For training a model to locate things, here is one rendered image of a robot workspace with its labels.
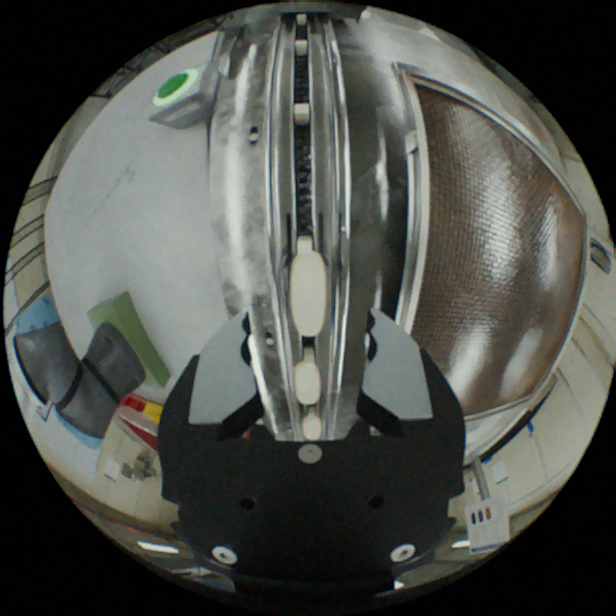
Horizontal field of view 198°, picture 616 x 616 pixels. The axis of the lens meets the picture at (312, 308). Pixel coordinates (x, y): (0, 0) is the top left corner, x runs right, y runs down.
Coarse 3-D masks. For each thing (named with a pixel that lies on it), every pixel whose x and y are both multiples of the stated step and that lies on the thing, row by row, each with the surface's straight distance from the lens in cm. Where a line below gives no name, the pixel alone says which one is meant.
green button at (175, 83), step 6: (186, 72) 27; (174, 78) 27; (180, 78) 26; (186, 78) 26; (168, 84) 27; (174, 84) 26; (180, 84) 25; (162, 90) 27; (168, 90) 26; (174, 90) 25; (162, 96) 26; (168, 96) 26
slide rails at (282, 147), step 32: (288, 32) 38; (320, 32) 37; (288, 64) 28; (320, 64) 28; (288, 96) 24; (320, 96) 24; (288, 128) 22; (320, 128) 22; (288, 160) 21; (320, 160) 21; (288, 192) 20; (320, 192) 20; (288, 224) 20; (320, 224) 20; (288, 256) 21; (320, 256) 21; (288, 288) 22; (288, 320) 24; (288, 352) 26; (320, 352) 26; (320, 416) 39
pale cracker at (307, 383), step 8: (296, 368) 28; (296, 376) 28; (304, 376) 28; (312, 376) 28; (296, 384) 30; (304, 384) 29; (312, 384) 29; (320, 384) 30; (296, 392) 31; (304, 392) 31; (312, 392) 31; (304, 400) 33; (312, 400) 33
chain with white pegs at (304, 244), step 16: (304, 16) 42; (304, 48) 30; (304, 64) 30; (304, 80) 27; (304, 112) 20; (304, 144) 22; (304, 176) 21; (304, 208) 21; (304, 224) 21; (304, 240) 18; (304, 336) 26; (304, 352) 26; (304, 368) 26
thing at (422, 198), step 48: (432, 96) 25; (432, 144) 21; (528, 144) 35; (432, 240) 20; (480, 240) 22; (480, 288) 24; (432, 336) 24; (480, 336) 28; (528, 336) 39; (480, 384) 37; (528, 384) 57
